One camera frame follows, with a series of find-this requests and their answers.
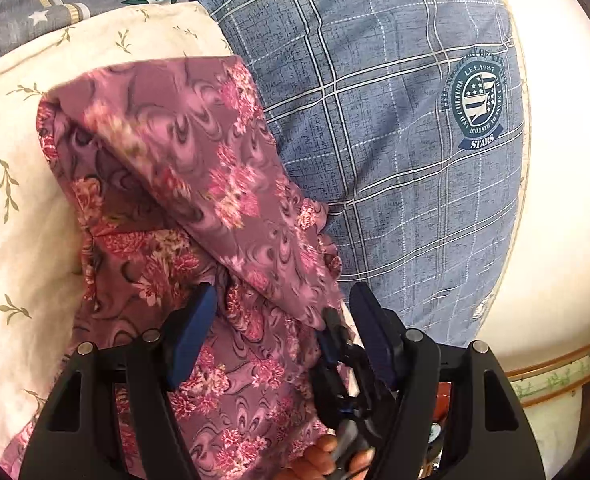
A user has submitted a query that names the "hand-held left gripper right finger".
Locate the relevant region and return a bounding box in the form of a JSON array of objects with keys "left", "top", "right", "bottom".
[{"left": 350, "top": 282, "right": 546, "bottom": 480}]

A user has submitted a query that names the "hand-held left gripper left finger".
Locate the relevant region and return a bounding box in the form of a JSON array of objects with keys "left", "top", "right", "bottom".
[{"left": 19, "top": 282, "right": 217, "bottom": 480}]

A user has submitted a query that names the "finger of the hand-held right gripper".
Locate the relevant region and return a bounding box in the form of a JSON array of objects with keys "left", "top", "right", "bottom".
[{"left": 316, "top": 306, "right": 371, "bottom": 401}]

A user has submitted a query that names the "purple floral garment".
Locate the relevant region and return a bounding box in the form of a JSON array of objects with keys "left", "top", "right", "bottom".
[{"left": 0, "top": 55, "right": 366, "bottom": 480}]

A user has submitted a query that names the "person's right hand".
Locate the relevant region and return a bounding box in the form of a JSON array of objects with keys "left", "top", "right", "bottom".
[{"left": 277, "top": 434, "right": 376, "bottom": 480}]

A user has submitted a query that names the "cream leaf-print blanket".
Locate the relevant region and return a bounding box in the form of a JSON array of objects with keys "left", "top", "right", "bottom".
[{"left": 0, "top": 0, "right": 236, "bottom": 461}]

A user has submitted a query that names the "blue plaid quilt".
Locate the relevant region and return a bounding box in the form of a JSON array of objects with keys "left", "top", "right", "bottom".
[{"left": 185, "top": 0, "right": 530, "bottom": 346}]

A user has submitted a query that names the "wooden rail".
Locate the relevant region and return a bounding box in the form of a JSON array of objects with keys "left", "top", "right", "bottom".
[{"left": 505, "top": 327, "right": 590, "bottom": 411}]

